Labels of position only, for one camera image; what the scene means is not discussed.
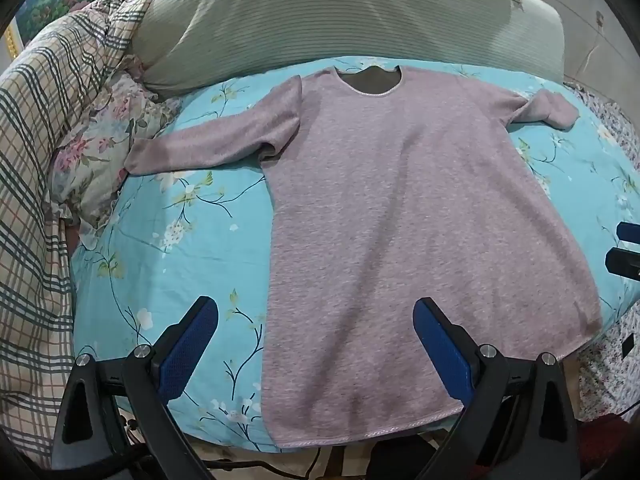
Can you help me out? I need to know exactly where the plaid quilt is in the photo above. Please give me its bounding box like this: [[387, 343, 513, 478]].
[[0, 0, 161, 466]]

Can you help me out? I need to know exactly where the small-flowered white bed sheet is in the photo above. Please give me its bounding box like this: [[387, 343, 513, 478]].
[[565, 82, 640, 421]]

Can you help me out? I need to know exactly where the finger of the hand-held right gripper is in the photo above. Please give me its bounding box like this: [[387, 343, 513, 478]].
[[616, 221, 640, 247], [605, 246, 640, 281]]

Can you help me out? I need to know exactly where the pink knit top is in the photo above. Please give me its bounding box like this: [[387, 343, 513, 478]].
[[124, 65, 603, 451]]

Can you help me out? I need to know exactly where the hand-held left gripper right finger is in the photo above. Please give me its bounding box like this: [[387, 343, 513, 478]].
[[412, 297, 583, 480]]

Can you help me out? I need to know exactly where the floral pillow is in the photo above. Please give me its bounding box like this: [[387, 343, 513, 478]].
[[50, 70, 181, 248]]

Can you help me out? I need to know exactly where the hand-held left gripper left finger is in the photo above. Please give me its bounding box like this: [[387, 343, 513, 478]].
[[50, 296, 236, 480]]

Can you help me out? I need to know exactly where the turquoise floral bed sheet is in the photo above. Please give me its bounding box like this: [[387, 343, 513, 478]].
[[70, 55, 640, 453]]

